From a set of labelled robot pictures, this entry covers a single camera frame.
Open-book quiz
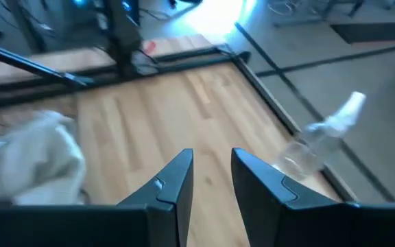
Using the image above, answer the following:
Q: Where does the black table edge rail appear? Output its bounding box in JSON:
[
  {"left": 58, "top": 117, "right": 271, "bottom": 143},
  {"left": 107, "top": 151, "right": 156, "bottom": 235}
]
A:
[{"left": 0, "top": 46, "right": 360, "bottom": 203}]

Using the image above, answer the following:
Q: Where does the white waffle towel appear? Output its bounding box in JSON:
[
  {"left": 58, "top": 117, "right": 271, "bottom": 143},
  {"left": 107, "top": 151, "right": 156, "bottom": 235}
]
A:
[{"left": 0, "top": 109, "right": 86, "bottom": 207}]

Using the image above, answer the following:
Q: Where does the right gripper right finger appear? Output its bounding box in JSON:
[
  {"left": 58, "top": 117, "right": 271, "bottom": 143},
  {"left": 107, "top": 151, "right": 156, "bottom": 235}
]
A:
[{"left": 230, "top": 147, "right": 339, "bottom": 247}]

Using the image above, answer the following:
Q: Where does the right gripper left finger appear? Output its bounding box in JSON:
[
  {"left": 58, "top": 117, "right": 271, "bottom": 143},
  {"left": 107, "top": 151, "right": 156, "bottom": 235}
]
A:
[{"left": 117, "top": 148, "right": 194, "bottom": 247}]

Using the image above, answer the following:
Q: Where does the black diagonal frame bar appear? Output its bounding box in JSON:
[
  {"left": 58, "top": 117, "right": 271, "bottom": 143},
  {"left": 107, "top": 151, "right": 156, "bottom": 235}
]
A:
[{"left": 0, "top": 39, "right": 93, "bottom": 87}]

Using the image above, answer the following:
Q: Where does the black floor mat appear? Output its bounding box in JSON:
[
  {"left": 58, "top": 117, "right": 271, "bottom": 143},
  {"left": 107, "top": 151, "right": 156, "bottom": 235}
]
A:
[{"left": 331, "top": 22, "right": 395, "bottom": 45}]

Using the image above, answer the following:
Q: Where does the clear spray bottle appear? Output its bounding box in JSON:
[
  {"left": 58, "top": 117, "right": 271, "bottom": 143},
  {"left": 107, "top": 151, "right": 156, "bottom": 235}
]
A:
[{"left": 272, "top": 91, "right": 367, "bottom": 181}]

